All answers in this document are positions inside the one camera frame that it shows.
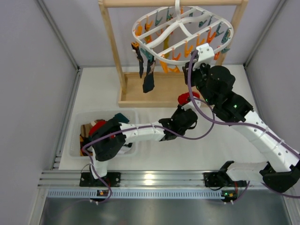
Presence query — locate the aluminium rail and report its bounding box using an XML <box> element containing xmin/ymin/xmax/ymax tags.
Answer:
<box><xmin>37</xmin><ymin>170</ymin><xmax>291</xmax><ymax>188</ymax></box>

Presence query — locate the perforated cable duct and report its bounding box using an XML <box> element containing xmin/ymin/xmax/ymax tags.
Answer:
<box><xmin>47</xmin><ymin>189</ymin><xmax>236</xmax><ymax>200</ymax></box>

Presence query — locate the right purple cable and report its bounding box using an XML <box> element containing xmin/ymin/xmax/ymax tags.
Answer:
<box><xmin>187</xmin><ymin>50</ymin><xmax>300</xmax><ymax>199</ymax></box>

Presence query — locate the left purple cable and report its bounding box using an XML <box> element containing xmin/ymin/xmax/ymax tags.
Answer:
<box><xmin>81</xmin><ymin>100</ymin><xmax>216</xmax><ymax>202</ymax></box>

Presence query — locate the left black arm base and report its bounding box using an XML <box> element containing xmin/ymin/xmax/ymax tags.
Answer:
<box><xmin>79</xmin><ymin>172</ymin><xmax>121</xmax><ymax>188</ymax></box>

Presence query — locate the green christmas sock in bin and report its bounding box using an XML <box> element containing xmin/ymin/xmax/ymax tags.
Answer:
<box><xmin>113</xmin><ymin>112</ymin><xmax>130</xmax><ymax>124</ymax></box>

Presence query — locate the dark navy sock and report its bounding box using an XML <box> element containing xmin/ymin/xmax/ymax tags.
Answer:
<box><xmin>131</xmin><ymin>42</ymin><xmax>144</xmax><ymax>78</ymax></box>

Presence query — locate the mustard yellow sock left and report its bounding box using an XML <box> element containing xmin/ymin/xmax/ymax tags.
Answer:
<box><xmin>143</xmin><ymin>22</ymin><xmax>153</xmax><ymax>44</ymax></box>

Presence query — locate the mustard yellow sock right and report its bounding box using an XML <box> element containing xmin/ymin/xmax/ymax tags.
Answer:
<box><xmin>163</xmin><ymin>35</ymin><xmax>170</xmax><ymax>59</ymax></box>

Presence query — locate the mustard yellow sock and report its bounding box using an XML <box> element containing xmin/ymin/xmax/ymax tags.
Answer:
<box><xmin>163</xmin><ymin>35</ymin><xmax>170</xmax><ymax>59</ymax></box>
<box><xmin>143</xmin><ymin>22</ymin><xmax>153</xmax><ymax>44</ymax></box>

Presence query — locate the translucent plastic bin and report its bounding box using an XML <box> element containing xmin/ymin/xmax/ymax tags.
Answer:
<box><xmin>67</xmin><ymin>108</ymin><xmax>139</xmax><ymax>160</ymax></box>

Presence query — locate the dark patterned sock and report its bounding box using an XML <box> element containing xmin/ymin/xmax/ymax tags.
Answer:
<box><xmin>142</xmin><ymin>58</ymin><xmax>156</xmax><ymax>93</ymax></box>

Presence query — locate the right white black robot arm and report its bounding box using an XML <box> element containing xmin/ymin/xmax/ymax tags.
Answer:
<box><xmin>183</xmin><ymin>61</ymin><xmax>300</xmax><ymax>193</ymax></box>

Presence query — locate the white clip hanger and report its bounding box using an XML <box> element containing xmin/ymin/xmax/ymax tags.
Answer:
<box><xmin>132</xmin><ymin>0</ymin><xmax>234</xmax><ymax>73</ymax></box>

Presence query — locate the purple cable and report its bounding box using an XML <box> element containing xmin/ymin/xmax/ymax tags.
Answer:
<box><xmin>187</xmin><ymin>50</ymin><xmax>300</xmax><ymax>199</ymax></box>
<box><xmin>81</xmin><ymin>100</ymin><xmax>216</xmax><ymax>202</ymax></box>

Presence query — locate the wooden hanger stand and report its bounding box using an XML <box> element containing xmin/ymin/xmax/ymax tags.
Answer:
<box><xmin>98</xmin><ymin>0</ymin><xmax>248</xmax><ymax>107</ymax></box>

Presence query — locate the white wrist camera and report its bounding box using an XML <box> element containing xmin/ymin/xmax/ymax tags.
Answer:
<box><xmin>196</xmin><ymin>43</ymin><xmax>215</xmax><ymax>64</ymax></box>
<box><xmin>181</xmin><ymin>99</ymin><xmax>201</xmax><ymax>113</ymax></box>

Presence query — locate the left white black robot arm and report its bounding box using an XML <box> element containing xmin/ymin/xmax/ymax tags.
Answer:
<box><xmin>89</xmin><ymin>106</ymin><xmax>198</xmax><ymax>180</ymax></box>

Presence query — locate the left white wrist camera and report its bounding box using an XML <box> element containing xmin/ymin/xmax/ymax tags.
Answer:
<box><xmin>181</xmin><ymin>99</ymin><xmax>201</xmax><ymax>113</ymax></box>

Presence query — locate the red sock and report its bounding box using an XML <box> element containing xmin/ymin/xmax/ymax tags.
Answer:
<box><xmin>178</xmin><ymin>91</ymin><xmax>200</xmax><ymax>105</ymax></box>
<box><xmin>89</xmin><ymin>120</ymin><xmax>107</xmax><ymax>139</ymax></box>

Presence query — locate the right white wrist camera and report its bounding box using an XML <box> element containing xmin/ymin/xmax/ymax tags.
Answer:
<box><xmin>196</xmin><ymin>43</ymin><xmax>215</xmax><ymax>64</ymax></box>

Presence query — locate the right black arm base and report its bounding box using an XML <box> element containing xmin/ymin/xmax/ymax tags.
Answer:
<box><xmin>203</xmin><ymin>171</ymin><xmax>247</xmax><ymax>188</ymax></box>

